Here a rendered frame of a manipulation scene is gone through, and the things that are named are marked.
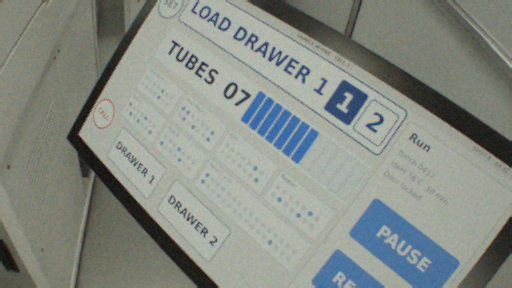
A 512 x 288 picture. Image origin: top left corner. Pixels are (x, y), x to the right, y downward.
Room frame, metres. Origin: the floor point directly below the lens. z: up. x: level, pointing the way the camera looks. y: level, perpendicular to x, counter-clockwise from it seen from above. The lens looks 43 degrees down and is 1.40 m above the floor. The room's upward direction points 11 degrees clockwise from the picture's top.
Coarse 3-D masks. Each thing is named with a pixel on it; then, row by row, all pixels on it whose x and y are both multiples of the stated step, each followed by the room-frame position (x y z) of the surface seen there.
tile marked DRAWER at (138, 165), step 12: (120, 132) 0.37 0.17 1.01; (120, 144) 0.36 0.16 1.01; (132, 144) 0.36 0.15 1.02; (108, 156) 0.35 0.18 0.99; (120, 156) 0.35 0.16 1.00; (132, 156) 0.35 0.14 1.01; (144, 156) 0.34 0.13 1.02; (120, 168) 0.34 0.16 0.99; (132, 168) 0.34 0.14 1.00; (144, 168) 0.33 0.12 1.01; (156, 168) 0.33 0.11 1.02; (132, 180) 0.32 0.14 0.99; (144, 180) 0.32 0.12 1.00; (156, 180) 0.32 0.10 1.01; (144, 192) 0.31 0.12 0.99
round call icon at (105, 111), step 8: (104, 96) 0.42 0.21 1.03; (96, 104) 0.42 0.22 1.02; (104, 104) 0.41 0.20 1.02; (112, 104) 0.41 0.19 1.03; (96, 112) 0.41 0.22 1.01; (104, 112) 0.40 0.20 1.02; (112, 112) 0.40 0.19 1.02; (96, 120) 0.40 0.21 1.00; (104, 120) 0.39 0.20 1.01; (112, 120) 0.39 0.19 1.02; (104, 128) 0.39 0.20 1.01
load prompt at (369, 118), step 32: (192, 0) 0.48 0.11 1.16; (224, 0) 0.47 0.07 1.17; (224, 32) 0.43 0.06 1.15; (256, 32) 0.42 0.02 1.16; (256, 64) 0.39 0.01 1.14; (288, 64) 0.38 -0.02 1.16; (320, 64) 0.37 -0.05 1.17; (320, 96) 0.35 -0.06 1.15; (352, 96) 0.34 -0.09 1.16; (384, 96) 0.33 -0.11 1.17; (352, 128) 0.31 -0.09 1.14; (384, 128) 0.31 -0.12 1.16
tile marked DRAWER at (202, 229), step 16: (176, 192) 0.30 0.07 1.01; (192, 192) 0.30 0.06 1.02; (160, 208) 0.29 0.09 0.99; (176, 208) 0.29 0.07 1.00; (192, 208) 0.28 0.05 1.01; (208, 208) 0.28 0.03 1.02; (176, 224) 0.27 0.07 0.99; (192, 224) 0.27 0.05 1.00; (208, 224) 0.27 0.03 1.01; (224, 224) 0.26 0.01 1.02; (192, 240) 0.26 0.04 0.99; (208, 240) 0.25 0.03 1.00; (224, 240) 0.25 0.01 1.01; (208, 256) 0.24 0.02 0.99
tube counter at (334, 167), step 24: (240, 96) 0.37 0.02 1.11; (264, 96) 0.36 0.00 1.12; (240, 120) 0.35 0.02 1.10; (264, 120) 0.34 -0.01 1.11; (288, 120) 0.34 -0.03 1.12; (288, 144) 0.32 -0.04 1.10; (312, 144) 0.31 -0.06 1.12; (336, 144) 0.31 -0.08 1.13; (312, 168) 0.29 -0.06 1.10; (336, 168) 0.29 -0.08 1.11; (360, 168) 0.28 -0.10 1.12; (336, 192) 0.27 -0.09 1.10
